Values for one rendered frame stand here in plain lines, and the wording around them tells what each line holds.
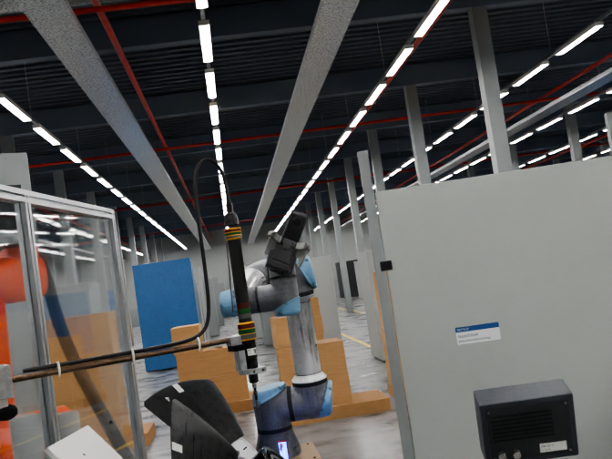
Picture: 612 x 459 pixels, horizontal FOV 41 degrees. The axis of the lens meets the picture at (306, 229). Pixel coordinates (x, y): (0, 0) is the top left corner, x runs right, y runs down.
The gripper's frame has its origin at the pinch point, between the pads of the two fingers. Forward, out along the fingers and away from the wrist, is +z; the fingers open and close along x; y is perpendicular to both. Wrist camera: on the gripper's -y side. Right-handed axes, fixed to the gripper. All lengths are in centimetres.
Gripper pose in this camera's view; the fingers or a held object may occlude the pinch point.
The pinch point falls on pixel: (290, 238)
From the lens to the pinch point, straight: 198.9
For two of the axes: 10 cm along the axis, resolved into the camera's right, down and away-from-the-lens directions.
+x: -9.4, -3.4, -0.3
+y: -3.3, 9.3, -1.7
